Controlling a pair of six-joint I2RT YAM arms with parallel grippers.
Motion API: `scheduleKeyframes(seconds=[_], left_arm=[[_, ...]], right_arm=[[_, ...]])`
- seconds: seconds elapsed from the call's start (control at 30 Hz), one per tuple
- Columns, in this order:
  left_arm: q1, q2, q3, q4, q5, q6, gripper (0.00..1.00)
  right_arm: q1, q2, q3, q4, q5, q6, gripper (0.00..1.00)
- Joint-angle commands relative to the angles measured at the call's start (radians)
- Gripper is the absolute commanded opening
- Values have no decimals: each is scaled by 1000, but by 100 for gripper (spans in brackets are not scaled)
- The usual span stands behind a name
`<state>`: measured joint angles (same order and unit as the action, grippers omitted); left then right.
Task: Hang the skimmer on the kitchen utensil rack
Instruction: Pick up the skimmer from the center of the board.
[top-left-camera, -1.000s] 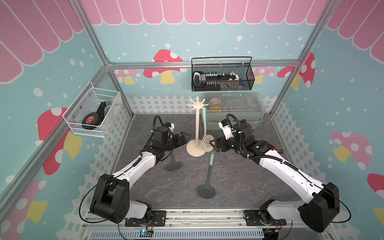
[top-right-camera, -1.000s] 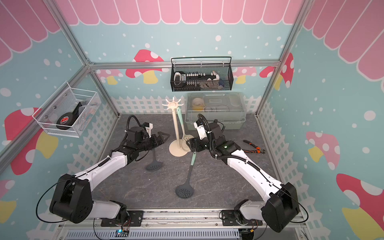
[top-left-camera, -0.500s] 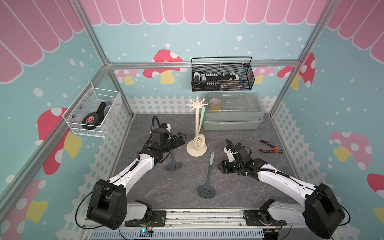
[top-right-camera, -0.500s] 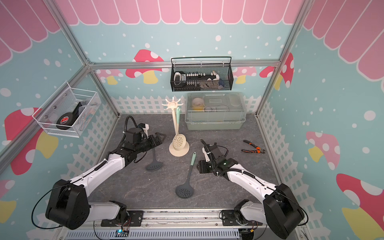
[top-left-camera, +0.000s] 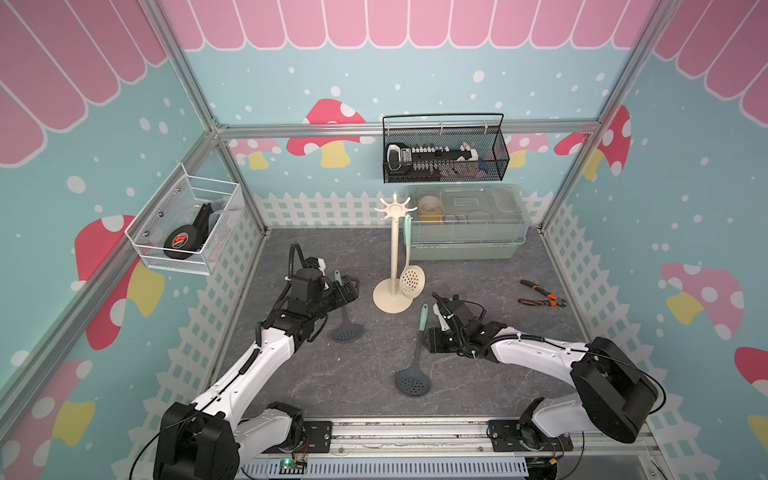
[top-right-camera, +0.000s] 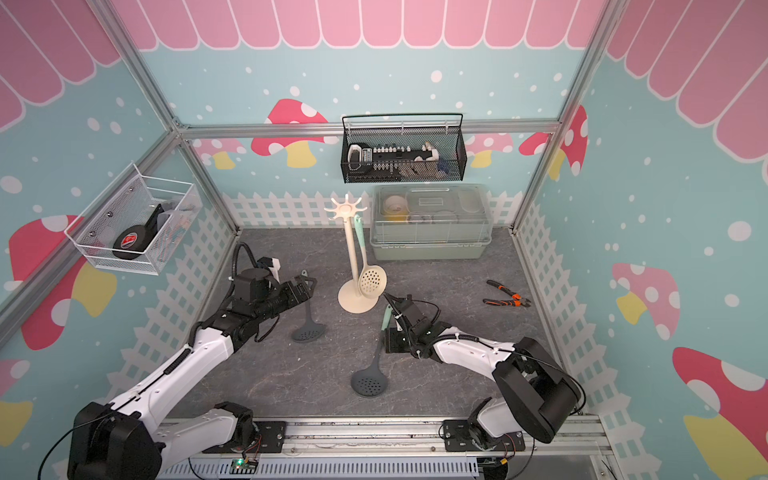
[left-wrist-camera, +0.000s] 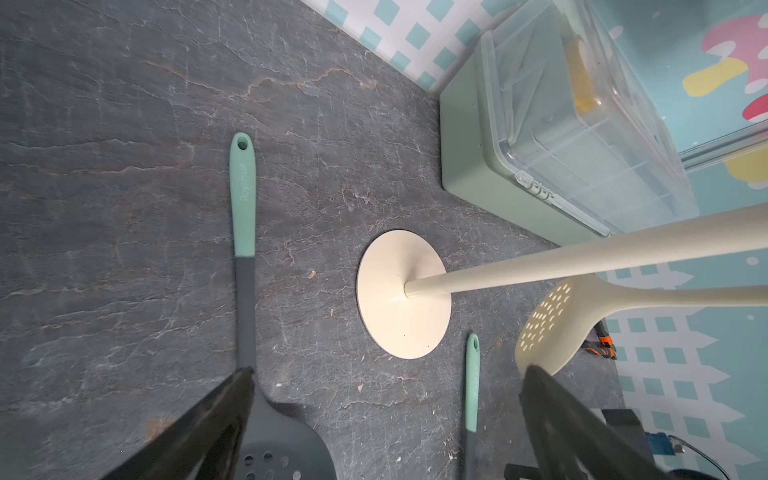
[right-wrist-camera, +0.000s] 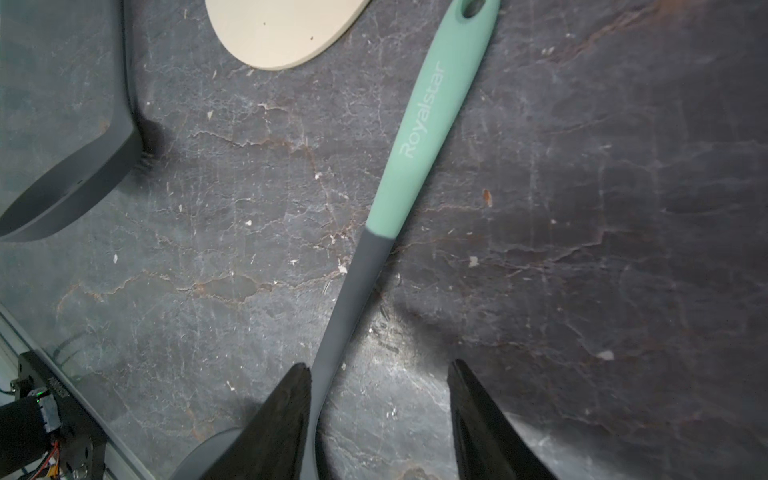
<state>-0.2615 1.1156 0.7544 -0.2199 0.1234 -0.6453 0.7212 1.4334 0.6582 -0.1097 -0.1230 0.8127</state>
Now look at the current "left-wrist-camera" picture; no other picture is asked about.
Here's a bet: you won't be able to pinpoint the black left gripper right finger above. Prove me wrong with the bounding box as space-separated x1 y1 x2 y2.
520 365 666 479

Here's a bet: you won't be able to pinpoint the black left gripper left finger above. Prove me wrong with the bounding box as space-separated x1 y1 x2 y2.
105 367 254 479

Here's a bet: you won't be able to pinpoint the grey slotted skimmer green handle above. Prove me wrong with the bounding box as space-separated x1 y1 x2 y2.
229 132 337 479

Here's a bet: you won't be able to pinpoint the beige skimmer green handle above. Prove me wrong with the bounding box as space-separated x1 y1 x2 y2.
515 274 767 375

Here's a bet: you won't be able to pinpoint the beige utensil rack stand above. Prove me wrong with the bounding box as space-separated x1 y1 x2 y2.
356 204 767 359

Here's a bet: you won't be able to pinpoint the orange black pliers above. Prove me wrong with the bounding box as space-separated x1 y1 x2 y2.
581 320 617 360

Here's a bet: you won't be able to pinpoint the green storage box clear lid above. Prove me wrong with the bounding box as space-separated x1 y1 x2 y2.
439 1 699 246

